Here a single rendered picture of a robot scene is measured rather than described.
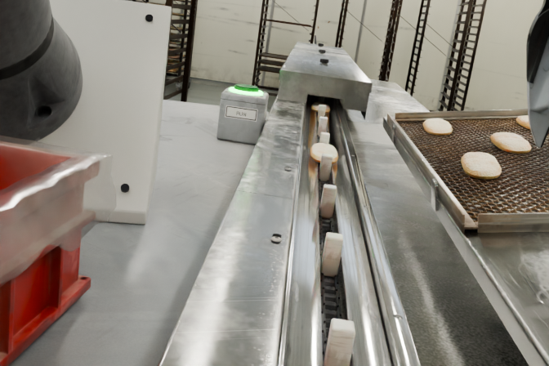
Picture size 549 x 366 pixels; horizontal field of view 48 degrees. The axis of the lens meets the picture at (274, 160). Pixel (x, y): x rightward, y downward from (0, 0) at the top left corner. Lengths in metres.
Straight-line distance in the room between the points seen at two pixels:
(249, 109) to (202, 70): 6.94
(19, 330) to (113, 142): 0.27
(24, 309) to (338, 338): 0.18
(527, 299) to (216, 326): 0.18
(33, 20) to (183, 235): 0.22
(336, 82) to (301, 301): 0.83
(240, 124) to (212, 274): 0.59
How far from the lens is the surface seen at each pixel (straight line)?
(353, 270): 0.48
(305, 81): 1.21
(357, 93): 1.21
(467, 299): 0.55
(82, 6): 0.72
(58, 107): 0.62
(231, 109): 0.97
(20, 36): 0.54
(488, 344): 0.49
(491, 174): 0.65
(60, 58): 0.61
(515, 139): 0.79
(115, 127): 0.63
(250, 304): 0.37
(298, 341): 0.37
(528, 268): 0.44
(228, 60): 7.84
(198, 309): 0.36
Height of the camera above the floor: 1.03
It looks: 14 degrees down
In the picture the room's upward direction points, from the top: 8 degrees clockwise
